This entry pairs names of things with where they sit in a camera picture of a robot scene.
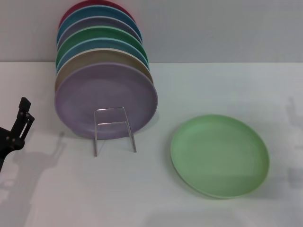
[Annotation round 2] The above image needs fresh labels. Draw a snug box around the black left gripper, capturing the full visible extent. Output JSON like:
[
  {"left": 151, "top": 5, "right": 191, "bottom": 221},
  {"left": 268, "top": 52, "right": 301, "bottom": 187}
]
[{"left": 0, "top": 96, "right": 36, "bottom": 175}]

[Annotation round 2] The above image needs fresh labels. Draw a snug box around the dark green plate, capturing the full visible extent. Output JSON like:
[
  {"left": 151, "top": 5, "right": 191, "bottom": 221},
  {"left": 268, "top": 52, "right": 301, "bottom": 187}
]
[{"left": 55, "top": 26, "right": 149, "bottom": 67}]

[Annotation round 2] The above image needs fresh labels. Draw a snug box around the dark red plate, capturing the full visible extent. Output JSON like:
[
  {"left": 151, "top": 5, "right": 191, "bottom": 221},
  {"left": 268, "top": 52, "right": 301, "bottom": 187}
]
[{"left": 58, "top": 0, "right": 137, "bottom": 30}]

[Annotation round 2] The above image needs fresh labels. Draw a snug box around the teal blue plate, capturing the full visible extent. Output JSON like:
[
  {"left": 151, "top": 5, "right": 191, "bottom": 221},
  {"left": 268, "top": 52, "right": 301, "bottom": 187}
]
[{"left": 56, "top": 5, "right": 143, "bottom": 45}]

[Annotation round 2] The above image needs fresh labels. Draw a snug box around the greyish purple plate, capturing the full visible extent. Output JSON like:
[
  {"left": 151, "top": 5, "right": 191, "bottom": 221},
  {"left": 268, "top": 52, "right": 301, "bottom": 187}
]
[{"left": 56, "top": 16, "right": 144, "bottom": 48}]

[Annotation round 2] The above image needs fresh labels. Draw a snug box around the light green plate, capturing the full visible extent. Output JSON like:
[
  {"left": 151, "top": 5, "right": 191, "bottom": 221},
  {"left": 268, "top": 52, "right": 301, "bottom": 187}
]
[{"left": 169, "top": 114, "right": 270, "bottom": 201}]

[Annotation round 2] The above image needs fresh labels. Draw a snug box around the lilac plate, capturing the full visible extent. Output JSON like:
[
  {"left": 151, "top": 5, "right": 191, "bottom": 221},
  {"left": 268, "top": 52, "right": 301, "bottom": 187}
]
[{"left": 53, "top": 62, "right": 159, "bottom": 140}]

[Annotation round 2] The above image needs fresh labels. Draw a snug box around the metal wire plate rack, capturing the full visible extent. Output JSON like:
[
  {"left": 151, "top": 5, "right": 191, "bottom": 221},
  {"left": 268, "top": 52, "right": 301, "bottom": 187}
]
[{"left": 94, "top": 107, "right": 137, "bottom": 157}]

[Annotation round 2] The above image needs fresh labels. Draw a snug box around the blue plate with pale rim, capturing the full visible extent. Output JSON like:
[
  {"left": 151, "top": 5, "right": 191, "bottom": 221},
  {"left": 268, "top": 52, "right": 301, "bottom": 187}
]
[{"left": 55, "top": 37, "right": 150, "bottom": 71}]

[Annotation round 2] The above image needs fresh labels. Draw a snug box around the beige plate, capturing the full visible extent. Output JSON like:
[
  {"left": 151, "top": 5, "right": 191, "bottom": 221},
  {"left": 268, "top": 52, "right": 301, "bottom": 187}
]
[{"left": 54, "top": 48, "right": 154, "bottom": 93}]

